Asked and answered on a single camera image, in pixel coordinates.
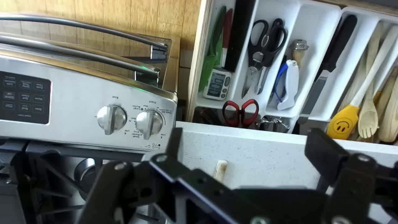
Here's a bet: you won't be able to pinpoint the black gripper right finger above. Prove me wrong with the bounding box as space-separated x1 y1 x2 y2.
303 127 398 224

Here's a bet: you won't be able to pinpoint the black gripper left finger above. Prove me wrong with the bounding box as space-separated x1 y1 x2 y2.
78 152 266 224

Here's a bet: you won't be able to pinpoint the yellow smiley spatula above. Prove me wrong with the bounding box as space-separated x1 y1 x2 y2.
325 25 398 141

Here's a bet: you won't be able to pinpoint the wooden slotted spoon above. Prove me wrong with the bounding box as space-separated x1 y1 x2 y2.
358 22 384 139

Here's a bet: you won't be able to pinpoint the silver range knob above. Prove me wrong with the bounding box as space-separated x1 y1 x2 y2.
95 103 128 136
134 109 165 141

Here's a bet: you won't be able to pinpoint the stainless steel range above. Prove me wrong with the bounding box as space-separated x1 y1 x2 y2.
0 11 184 224

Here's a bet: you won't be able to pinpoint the blue and white peeler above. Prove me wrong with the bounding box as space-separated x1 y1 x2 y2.
272 58 301 112

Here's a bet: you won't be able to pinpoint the small digital kitchen timer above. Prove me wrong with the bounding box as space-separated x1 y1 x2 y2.
202 67 232 102

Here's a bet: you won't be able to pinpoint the wooden kitchen drawer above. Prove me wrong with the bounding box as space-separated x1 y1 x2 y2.
185 0 398 147

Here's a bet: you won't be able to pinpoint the silver metal utensil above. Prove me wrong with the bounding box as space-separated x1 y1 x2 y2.
284 39 309 63

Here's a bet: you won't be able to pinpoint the white cutlery tray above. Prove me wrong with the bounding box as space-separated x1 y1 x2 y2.
194 0 398 128

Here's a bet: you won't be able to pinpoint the long black utensil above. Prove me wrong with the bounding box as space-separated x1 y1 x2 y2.
223 0 256 73

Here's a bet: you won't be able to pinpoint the red-handled scissors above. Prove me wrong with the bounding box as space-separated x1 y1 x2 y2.
221 98 260 128

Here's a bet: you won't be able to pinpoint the steel oven door handle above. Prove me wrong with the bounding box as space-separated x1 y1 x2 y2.
0 12 170 61
0 35 161 85

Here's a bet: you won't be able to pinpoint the black-handled kitchen knife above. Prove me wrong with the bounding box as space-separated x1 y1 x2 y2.
301 14 358 116

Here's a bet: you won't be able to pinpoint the green-handled utensil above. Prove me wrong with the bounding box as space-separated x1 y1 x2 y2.
197 5 228 92

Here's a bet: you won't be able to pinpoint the black-handled scissors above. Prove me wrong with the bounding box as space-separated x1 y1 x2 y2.
241 17 288 98

